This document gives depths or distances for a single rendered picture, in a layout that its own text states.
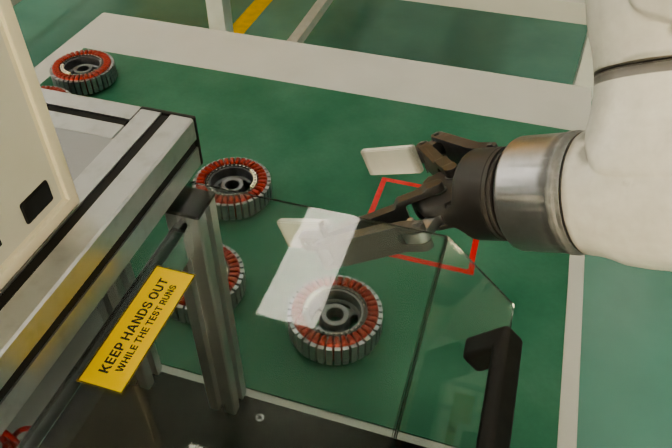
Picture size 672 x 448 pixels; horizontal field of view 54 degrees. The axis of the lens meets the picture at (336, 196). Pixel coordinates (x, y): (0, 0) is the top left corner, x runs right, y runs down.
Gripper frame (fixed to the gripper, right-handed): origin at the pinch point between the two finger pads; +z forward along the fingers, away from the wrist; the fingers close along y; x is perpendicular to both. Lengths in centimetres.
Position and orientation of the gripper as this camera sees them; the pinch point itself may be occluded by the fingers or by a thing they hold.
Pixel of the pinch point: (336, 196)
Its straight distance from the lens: 66.5
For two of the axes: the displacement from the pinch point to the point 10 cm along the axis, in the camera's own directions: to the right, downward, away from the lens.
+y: 6.0, -5.4, 5.9
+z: -7.0, 0.1, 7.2
